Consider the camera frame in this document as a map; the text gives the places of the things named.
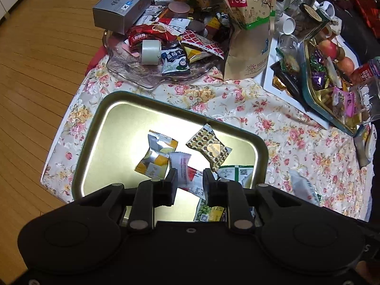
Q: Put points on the clear tape roll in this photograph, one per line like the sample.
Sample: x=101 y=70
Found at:
x=151 y=52

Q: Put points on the brown lidded jar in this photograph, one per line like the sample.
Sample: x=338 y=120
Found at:
x=178 y=10

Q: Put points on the white blueberry snack packet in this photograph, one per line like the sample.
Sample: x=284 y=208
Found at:
x=175 y=62

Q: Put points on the green white snack packet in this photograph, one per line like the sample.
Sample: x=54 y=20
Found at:
x=234 y=173

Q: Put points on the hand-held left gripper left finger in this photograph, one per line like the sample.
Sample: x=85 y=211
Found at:
x=171 y=185

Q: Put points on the glass jar with gold lid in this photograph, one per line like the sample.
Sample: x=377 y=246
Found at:
x=310 y=17

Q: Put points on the clear plastic cup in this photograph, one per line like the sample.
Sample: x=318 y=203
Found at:
x=288 y=45

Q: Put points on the kraft paper bag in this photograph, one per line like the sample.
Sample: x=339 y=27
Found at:
x=249 y=53

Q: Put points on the red apple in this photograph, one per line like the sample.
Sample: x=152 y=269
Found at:
x=328 y=49
x=346 y=66

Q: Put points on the teal rimmed tin tray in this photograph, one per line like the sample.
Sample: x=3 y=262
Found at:
x=329 y=107

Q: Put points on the grey cardboard box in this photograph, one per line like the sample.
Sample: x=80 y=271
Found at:
x=121 y=6

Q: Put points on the dark red snack packet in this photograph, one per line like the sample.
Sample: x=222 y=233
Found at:
x=148 y=34

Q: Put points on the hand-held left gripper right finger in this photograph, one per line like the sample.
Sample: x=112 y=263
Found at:
x=208 y=187

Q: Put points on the gold tin tray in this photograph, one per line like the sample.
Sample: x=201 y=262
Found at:
x=118 y=142

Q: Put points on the red brick pattern packet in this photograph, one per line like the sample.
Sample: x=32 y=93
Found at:
x=204 y=43

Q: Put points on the grey yellow snack packet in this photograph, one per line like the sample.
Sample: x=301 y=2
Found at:
x=156 y=154

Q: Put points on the white tray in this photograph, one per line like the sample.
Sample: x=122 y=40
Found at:
x=282 y=80

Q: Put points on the red label jar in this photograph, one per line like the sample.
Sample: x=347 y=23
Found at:
x=366 y=72

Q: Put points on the green pea snack packet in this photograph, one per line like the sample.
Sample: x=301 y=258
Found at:
x=207 y=212

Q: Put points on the pink snack packet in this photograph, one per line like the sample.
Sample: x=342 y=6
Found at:
x=344 y=101

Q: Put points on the white watermelon snack packet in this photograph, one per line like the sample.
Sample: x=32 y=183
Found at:
x=185 y=166

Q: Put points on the white printed snack packet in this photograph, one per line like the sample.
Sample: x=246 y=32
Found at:
x=304 y=187

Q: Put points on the floral tablecloth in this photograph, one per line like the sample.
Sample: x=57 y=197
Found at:
x=285 y=130

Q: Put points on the paper bag with red label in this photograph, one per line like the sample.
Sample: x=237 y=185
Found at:
x=252 y=0

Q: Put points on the clear glass plate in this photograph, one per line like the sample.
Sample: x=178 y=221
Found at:
x=133 y=68

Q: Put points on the purple foil candy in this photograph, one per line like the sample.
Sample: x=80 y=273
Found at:
x=318 y=71

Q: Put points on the white mug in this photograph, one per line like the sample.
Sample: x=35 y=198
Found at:
x=325 y=9

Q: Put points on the white round lid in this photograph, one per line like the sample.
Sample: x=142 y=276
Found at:
x=288 y=25

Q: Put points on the gold brown patterned snack packet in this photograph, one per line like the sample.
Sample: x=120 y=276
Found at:
x=209 y=147

